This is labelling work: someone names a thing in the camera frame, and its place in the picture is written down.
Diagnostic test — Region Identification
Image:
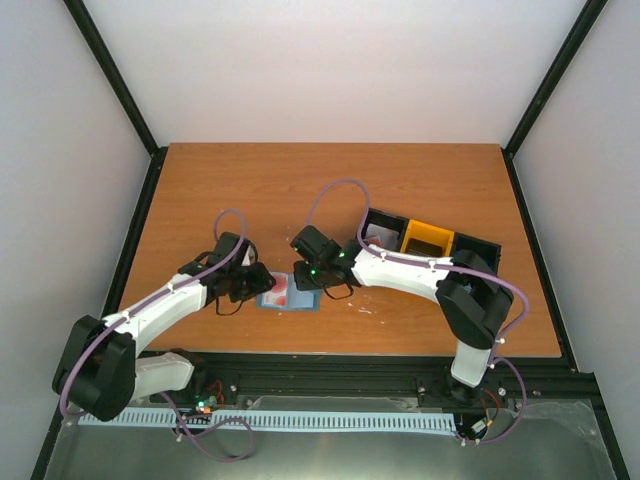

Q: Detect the black frame post left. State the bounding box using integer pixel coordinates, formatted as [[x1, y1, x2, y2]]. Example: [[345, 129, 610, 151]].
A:
[[62, 0, 161, 159]]

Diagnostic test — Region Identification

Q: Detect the black frame post right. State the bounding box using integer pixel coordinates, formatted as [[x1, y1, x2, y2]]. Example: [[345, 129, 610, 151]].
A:
[[503, 0, 610, 154]]

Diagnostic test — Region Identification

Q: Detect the teal card holder wallet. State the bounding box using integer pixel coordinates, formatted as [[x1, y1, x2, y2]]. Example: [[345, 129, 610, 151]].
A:
[[256, 273, 321, 312]]

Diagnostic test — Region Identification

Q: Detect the black frame post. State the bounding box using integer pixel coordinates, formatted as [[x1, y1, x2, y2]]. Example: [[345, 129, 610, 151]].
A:
[[62, 0, 161, 159], [503, 0, 610, 154]]

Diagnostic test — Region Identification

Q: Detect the black card bin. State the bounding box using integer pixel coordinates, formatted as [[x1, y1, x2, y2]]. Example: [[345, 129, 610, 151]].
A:
[[360, 208, 409, 252], [450, 232, 501, 273]]

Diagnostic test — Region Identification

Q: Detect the purple cable loop front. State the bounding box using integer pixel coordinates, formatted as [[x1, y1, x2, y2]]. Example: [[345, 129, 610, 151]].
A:
[[162, 392, 256, 461]]

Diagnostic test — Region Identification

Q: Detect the light blue cable duct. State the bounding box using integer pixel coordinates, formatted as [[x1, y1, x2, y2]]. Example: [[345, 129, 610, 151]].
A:
[[78, 407, 456, 436]]

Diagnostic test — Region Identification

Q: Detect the black card bin left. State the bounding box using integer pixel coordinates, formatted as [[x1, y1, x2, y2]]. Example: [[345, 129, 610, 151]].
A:
[[360, 208, 409, 252]]

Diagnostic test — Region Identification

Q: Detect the electronics board with leds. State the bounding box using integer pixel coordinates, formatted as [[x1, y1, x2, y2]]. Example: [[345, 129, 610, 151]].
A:
[[195, 380, 225, 414]]

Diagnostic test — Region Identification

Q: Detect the red white credit card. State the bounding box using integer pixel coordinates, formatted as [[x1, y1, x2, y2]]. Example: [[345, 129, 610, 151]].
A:
[[259, 272, 289, 309]]

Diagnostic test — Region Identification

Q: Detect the yellow card bin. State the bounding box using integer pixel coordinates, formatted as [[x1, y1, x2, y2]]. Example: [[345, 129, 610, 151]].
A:
[[400, 219, 455, 257]]

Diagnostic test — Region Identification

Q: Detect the black card bin right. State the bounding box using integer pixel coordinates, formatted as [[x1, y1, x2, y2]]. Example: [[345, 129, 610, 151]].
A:
[[450, 232, 501, 273]]

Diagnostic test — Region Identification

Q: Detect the black front rail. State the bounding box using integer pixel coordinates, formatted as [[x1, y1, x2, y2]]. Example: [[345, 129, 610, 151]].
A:
[[170, 352, 600, 411]]

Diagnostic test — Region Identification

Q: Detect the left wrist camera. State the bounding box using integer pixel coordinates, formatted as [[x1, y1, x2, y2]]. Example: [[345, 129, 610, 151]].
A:
[[241, 245, 258, 267]]

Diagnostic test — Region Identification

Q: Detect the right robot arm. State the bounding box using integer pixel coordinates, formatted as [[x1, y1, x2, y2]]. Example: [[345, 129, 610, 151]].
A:
[[290, 225, 514, 387]]

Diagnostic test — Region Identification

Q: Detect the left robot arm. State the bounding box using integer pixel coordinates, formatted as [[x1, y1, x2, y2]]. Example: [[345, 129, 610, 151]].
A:
[[52, 232, 275, 421]]

